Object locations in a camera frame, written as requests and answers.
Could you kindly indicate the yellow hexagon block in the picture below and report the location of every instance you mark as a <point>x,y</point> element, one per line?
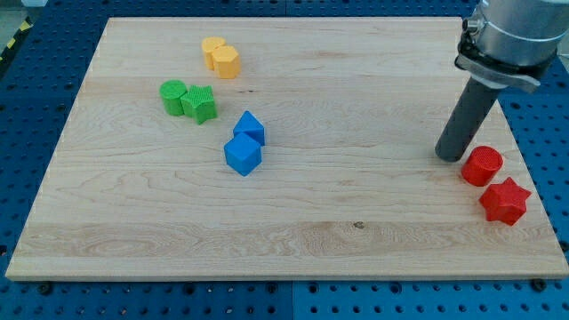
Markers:
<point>226,62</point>

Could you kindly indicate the green star block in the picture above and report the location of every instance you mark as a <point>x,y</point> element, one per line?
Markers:
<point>199,103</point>

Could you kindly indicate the red star block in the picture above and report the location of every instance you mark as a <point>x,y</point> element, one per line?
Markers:
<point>505,202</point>

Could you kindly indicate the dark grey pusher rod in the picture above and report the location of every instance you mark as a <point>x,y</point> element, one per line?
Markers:
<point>469,113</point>

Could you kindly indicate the blue triangle block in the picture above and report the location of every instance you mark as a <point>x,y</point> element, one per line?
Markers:
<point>251,126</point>

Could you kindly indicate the blue cube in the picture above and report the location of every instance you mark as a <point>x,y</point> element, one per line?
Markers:
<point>243,153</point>

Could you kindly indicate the green cylinder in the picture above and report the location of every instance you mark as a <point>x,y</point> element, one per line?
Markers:
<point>170,92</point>

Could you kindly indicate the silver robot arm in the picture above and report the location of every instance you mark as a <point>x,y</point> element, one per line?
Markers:
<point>511,43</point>

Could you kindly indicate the yellow cylinder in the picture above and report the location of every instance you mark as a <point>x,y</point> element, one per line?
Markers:
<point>208,45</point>

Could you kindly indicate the light wooden board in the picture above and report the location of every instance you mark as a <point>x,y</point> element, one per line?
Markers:
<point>349,185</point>

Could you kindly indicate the red cylinder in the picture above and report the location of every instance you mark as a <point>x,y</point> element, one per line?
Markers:
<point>481,166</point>

